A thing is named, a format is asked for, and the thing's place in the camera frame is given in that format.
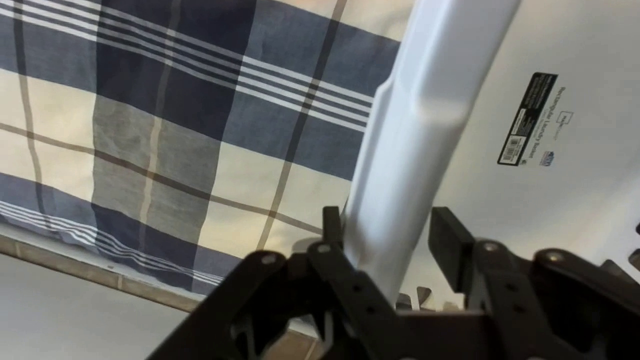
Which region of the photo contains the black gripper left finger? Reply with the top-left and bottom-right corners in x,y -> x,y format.
146,204 -> 419,360

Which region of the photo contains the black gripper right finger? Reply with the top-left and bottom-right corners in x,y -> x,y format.
427,206 -> 640,360

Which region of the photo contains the white plastic laundry basket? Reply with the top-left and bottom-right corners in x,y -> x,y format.
338,0 -> 640,316

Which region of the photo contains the blue plaid bedspread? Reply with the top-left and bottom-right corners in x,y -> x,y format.
0,0 -> 416,298

